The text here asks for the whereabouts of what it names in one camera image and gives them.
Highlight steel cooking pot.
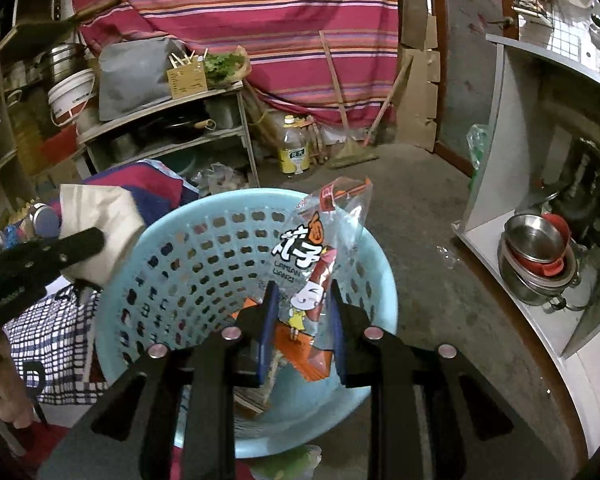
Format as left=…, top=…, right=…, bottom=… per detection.
left=40, top=44, right=87, bottom=86

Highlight straw broom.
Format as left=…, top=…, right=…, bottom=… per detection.
left=320, top=30, right=378, bottom=169

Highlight grey fabric bag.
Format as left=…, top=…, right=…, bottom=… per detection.
left=98, top=37, right=183, bottom=122

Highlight green plastic bag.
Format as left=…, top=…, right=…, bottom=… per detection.
left=466, top=124, right=490, bottom=180

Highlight stacked steel bowls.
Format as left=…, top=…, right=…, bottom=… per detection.
left=498, top=212, right=583, bottom=311

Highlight grey wooden shelf unit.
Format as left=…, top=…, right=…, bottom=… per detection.
left=78, top=81, right=260, bottom=186

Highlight clear jar silver lid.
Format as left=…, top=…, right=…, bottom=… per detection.
left=29, top=203, right=60, bottom=238

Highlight white paper napkin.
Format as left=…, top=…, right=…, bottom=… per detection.
left=59, top=184, right=146, bottom=287

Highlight red striped hanging curtain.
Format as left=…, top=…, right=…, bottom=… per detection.
left=72, top=0, right=399, bottom=128

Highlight yellow label oil bottle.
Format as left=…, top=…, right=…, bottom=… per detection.
left=278, top=115, right=310, bottom=176

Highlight green vegetables bundle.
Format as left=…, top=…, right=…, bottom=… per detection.
left=202, top=46, right=252, bottom=88

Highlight white plastic bucket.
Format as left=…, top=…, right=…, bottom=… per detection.
left=47, top=68, right=96, bottom=128

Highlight black frying pan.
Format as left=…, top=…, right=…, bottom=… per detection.
left=148, top=118, right=218, bottom=143

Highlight clear orange snack bag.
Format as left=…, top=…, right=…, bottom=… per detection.
left=245, top=177, right=373, bottom=382

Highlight person's hand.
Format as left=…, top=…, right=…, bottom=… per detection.
left=0, top=332, right=33, bottom=429

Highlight light blue plastic basket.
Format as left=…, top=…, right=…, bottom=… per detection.
left=93, top=187, right=400, bottom=460

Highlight white cabinet shelf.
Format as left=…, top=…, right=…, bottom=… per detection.
left=455, top=37, right=600, bottom=452

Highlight yellow utensil holder box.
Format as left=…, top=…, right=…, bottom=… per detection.
left=166, top=53, right=208, bottom=100

